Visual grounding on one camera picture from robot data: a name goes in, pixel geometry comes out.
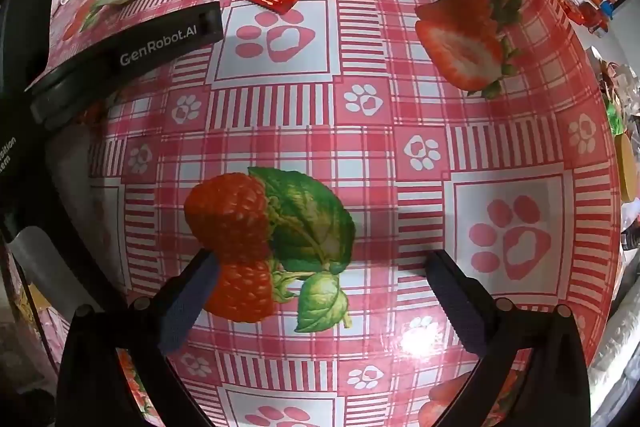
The yellow round lid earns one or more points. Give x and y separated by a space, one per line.
629 167

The strawberry print pink tablecloth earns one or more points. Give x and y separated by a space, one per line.
350 132

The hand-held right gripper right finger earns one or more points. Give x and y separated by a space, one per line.
457 307

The red container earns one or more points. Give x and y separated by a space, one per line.
592 17

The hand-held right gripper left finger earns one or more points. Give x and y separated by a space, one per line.
192 302

